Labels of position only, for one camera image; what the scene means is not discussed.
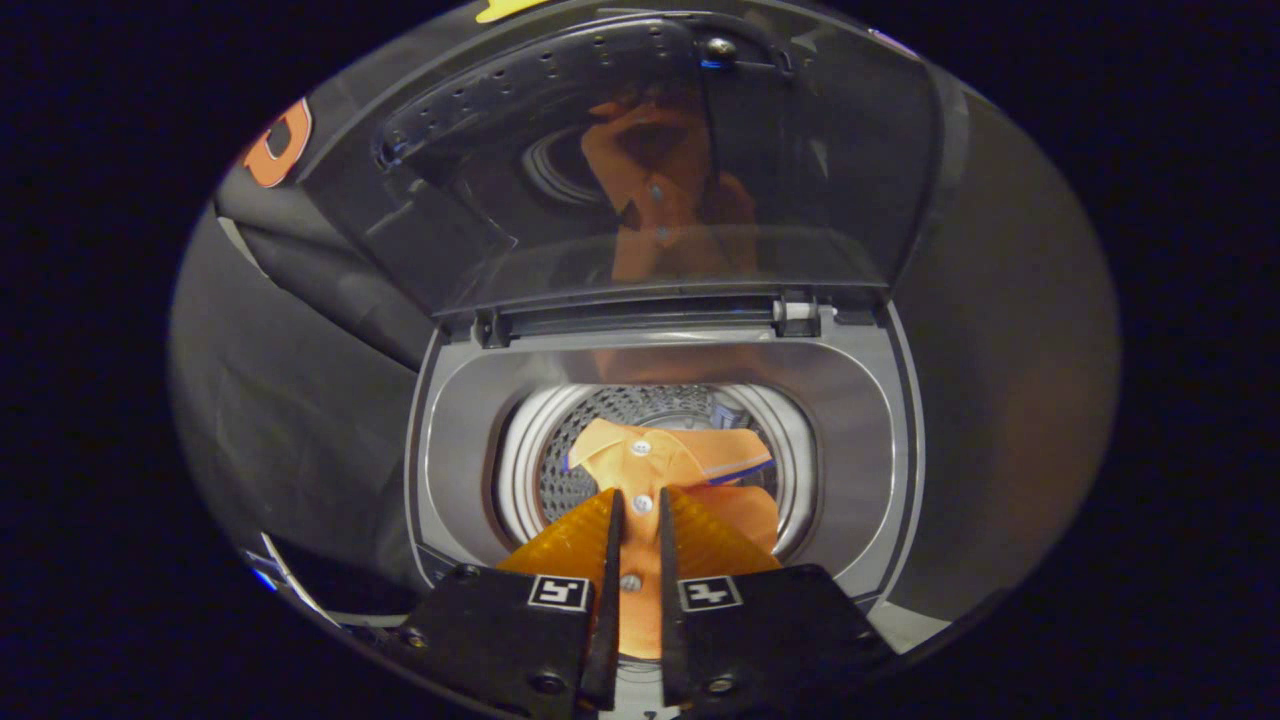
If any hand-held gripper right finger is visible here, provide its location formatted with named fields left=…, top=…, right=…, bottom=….
left=657, top=487, right=896, bottom=720

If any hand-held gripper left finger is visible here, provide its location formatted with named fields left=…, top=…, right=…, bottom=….
left=400, top=488, right=626, bottom=720

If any grey washing machine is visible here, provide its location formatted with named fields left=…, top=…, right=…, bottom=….
left=405, top=290, right=926, bottom=720

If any orange polo shirt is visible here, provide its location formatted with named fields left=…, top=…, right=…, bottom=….
left=565, top=418, right=783, bottom=661

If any black backdrop cloth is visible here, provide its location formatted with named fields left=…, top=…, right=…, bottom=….
left=170, top=0, right=481, bottom=601

